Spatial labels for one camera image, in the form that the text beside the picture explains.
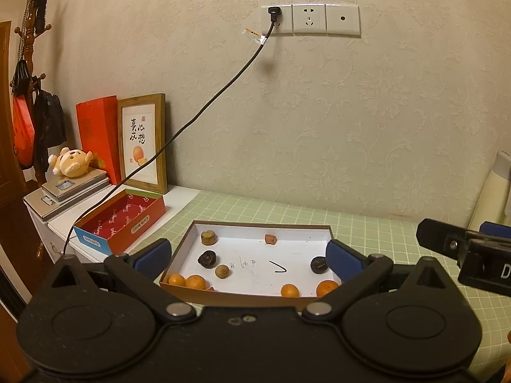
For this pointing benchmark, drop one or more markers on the open red cardboard box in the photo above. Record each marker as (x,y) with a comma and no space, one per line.
(135,227)

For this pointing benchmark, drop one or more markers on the dark brown round fruit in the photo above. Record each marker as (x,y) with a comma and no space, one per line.
(207,259)
(319,264)

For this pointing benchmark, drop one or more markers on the brown box with white inside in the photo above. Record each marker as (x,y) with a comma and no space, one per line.
(255,255)

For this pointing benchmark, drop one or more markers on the mandarin orange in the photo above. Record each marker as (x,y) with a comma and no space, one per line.
(176,279)
(327,287)
(290,290)
(195,282)

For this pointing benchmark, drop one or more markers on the wooden picture frame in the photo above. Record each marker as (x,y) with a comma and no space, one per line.
(139,143)

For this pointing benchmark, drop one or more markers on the green checked tablecloth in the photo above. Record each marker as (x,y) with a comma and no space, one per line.
(379,227)

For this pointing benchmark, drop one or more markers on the black hanging jacket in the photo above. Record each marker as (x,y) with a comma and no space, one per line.
(50,123)

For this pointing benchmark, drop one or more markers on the black handbag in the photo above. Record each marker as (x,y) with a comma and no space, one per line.
(20,75)

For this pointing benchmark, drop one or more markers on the white cabinet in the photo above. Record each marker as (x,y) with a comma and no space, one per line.
(60,227)

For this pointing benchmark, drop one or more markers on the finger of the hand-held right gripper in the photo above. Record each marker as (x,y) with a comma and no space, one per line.
(439,235)
(495,229)

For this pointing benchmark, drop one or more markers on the brown wooden door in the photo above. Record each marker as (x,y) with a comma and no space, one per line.
(10,215)

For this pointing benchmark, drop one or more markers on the red bag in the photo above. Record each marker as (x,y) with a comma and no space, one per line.
(22,127)

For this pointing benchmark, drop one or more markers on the white wall plate, round hole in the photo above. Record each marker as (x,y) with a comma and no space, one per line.
(343,19)

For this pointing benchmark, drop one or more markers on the beige teddy bear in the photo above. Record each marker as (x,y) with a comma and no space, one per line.
(72,163)

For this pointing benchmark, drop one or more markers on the white wall socket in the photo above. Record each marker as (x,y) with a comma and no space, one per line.
(285,24)
(309,18)

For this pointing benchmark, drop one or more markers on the black hanging scarf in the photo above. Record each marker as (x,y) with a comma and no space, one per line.
(42,12)

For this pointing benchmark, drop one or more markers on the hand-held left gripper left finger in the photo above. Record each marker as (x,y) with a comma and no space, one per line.
(153,257)

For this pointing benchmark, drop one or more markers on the small orange fruit piece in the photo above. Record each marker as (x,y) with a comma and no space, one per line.
(270,239)

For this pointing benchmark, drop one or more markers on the green-brown round fruit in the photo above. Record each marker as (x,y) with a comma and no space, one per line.
(222,271)

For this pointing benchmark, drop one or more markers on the cream thermos jug, grey lid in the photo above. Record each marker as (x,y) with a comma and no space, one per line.
(495,191)

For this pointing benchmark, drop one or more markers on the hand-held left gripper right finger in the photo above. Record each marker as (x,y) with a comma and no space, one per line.
(343,259)

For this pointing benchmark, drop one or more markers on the black power plug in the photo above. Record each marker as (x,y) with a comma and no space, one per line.
(274,12)

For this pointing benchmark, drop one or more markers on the red paper envelope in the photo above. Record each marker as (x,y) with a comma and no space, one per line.
(98,135)

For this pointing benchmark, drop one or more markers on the silver kitchen scale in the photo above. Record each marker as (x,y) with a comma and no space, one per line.
(68,187)

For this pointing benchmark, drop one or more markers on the yellow-brown cylindrical fruit piece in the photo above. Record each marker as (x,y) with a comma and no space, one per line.
(208,237)

